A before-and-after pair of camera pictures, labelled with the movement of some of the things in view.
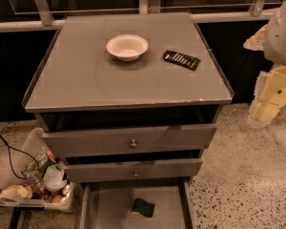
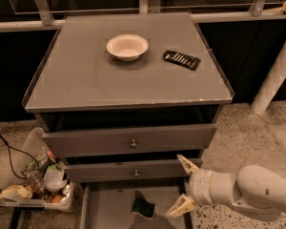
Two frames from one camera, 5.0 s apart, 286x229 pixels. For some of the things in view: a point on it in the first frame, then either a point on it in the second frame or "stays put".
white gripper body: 282,37 -> 200,182
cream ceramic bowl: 127,47 stays put
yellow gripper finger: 261,114 -> 187,164
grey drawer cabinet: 132,134 stays put
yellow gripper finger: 256,41 -> 184,205
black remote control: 184,60 stays put
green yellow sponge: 143,208 stays put
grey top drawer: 161,139 stays put
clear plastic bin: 38,179 stays put
